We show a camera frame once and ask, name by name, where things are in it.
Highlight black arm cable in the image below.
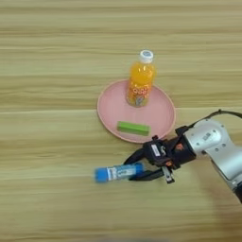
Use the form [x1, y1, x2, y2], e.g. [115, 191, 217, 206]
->
[188, 109, 242, 129]

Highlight orange juice bottle white cap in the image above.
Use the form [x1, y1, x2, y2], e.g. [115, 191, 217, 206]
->
[126, 49, 157, 108]

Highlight blue glue stick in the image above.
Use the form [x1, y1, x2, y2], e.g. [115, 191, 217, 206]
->
[94, 162, 146, 183]

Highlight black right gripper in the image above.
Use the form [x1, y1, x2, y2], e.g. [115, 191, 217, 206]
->
[123, 126, 197, 184]

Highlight green rectangular block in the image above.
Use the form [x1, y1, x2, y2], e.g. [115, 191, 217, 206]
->
[116, 120, 151, 137]

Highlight pink round plate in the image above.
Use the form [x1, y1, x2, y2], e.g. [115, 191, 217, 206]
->
[96, 78, 177, 145]

